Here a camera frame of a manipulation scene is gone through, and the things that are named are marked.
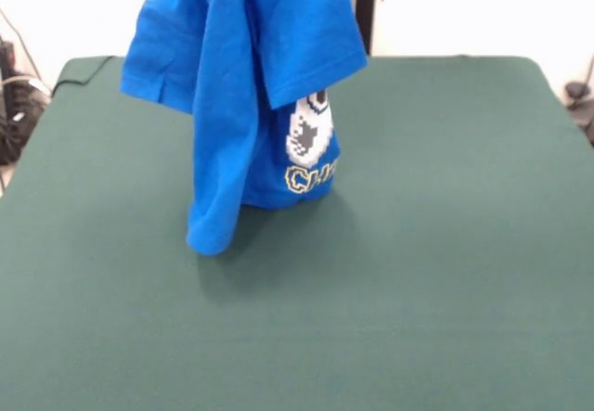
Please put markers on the black floor stand base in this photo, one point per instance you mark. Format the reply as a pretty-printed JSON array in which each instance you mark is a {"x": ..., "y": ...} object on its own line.
[
  {"x": 580, "y": 105},
  {"x": 14, "y": 123}
]

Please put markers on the blue printed t-shirt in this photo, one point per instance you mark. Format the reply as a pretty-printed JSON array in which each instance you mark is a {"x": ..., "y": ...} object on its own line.
[{"x": 223, "y": 105}]

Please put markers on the dark green table cloth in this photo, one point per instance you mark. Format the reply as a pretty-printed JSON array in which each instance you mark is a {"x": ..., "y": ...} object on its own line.
[{"x": 417, "y": 197}]

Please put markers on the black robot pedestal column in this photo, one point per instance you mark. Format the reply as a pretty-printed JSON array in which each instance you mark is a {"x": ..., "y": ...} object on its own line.
[{"x": 369, "y": 7}]

